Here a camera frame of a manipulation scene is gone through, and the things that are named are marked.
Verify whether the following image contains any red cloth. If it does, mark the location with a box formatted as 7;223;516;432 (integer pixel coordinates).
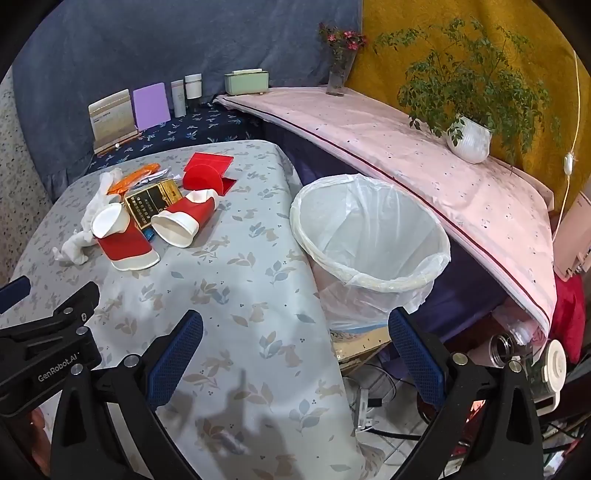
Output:
547;274;587;365

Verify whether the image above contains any blue-grey blanket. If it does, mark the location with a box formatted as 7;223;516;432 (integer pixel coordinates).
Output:
11;0;365;204

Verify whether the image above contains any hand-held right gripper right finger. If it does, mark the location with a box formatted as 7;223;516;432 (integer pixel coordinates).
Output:
388;307;546;480

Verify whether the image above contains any narrow orange wrapper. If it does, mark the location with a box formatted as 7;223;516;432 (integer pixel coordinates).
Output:
107;163;161;195

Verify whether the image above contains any speckled grey cloth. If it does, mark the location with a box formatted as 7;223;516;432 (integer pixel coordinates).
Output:
0;69;51;278

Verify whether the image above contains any navy floral cloth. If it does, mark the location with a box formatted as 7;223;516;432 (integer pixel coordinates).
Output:
85;104;264;167

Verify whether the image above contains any red paper cup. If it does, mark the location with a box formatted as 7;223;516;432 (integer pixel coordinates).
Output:
91;203;161;271
151;189;218;248

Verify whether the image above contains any white cosmetic tube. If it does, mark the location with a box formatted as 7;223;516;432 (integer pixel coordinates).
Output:
170;80;186;118

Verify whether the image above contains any green tissue box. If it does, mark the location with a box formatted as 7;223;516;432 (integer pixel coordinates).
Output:
224;68;269;97

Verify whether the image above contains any yellow blanket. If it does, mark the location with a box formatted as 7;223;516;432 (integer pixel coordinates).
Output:
346;0;591;213

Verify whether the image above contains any purple card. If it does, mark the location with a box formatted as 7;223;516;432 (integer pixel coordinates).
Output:
132;82;169;132

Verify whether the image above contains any crumpled white tissue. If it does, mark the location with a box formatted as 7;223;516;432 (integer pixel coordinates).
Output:
52;168;124;266

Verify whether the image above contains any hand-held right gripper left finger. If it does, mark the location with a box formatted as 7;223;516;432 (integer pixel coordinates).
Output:
51;309;205;480

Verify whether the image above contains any white paper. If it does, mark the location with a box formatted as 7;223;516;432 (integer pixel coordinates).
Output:
148;167;185;186

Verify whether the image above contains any green plant in white pot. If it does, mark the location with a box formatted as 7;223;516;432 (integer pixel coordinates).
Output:
374;17;561;174

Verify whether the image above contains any white power strip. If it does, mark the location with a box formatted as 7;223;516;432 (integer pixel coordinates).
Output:
348;376;398;432

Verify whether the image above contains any glass vase with pink flowers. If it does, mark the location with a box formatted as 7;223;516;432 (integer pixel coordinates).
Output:
318;21;368;97

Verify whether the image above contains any gold cigarette box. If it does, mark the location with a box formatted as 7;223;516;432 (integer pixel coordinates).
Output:
124;180;182;230

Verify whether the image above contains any desk calendar on wooden stand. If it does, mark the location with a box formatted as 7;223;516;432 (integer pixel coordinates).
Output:
88;89;140;155

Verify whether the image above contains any grey floral tablecloth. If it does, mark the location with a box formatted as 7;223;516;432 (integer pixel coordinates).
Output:
0;138;384;480

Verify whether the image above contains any pink speckled cloth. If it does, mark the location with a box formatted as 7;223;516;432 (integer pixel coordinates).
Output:
212;85;555;340

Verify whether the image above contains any red curved cardboard box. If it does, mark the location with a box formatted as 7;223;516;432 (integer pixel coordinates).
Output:
182;164;237;197

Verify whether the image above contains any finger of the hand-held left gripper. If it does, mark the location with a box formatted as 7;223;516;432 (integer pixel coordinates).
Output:
0;281;101;356
0;276;32;315

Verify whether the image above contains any glass bottle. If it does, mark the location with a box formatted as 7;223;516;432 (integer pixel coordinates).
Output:
489;330;532;370

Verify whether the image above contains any white and black bottle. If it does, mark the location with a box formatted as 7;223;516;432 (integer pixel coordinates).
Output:
185;74;203;114

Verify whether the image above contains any pink appliance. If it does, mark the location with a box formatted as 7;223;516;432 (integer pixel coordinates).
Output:
553;191;591;280

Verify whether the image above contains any white plastic-lined waste bin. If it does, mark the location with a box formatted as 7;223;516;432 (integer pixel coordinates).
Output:
290;173;451;342

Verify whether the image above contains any white cable with switch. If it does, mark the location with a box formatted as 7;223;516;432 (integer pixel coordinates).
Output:
551;46;583;241

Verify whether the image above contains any red cardboard sheet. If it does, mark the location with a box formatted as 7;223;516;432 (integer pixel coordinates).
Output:
185;151;235;174

